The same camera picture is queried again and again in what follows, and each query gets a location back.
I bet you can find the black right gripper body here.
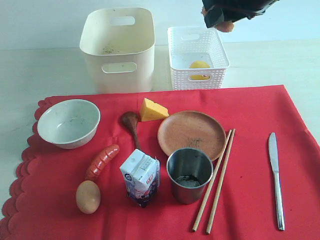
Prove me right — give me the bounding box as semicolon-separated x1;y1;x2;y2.
202;0;277;13

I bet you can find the fried breaded nugget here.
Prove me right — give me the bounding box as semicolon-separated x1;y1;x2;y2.
201;8;234;33

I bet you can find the yellow lemon with sticker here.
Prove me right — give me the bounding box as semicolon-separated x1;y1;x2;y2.
189;60;210;81

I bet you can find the yellow cheese wedge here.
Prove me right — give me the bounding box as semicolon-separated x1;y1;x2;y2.
139;98;169;122

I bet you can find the brown egg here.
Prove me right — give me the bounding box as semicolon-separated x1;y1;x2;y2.
75;180;101;214

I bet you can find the white perforated plastic basket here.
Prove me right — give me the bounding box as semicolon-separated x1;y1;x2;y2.
167;26;230;90

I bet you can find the cream plastic bin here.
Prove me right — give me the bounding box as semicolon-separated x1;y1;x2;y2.
79;7;156;94

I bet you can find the brown wooden plate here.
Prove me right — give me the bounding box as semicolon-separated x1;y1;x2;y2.
157;110;227;161

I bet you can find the wooden chopstick right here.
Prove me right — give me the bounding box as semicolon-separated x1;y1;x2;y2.
205;128;236;235

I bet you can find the wooden chopstick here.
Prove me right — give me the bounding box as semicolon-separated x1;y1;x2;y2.
205;128;236;235
192;130;232;232

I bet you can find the dark wooden spoon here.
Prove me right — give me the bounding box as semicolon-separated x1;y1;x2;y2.
120;111;141;150

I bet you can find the stainless steel table knife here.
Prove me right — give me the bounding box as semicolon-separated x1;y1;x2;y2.
268;132;285;231

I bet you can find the red scalloped tablecloth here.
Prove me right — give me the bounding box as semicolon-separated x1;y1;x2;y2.
0;85;320;240

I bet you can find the wooden chopstick left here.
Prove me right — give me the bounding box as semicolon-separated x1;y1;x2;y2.
192;130;232;232

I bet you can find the stainless steel cup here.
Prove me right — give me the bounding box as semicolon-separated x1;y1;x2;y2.
166;147;214;205

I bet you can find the small milk carton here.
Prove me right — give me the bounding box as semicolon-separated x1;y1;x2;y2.
119;149;160;208

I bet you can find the white ceramic bowl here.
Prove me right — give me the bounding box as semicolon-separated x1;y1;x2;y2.
37;99;101;150

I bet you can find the red toy sausage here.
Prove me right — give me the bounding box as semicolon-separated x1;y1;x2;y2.
84;144;120;182

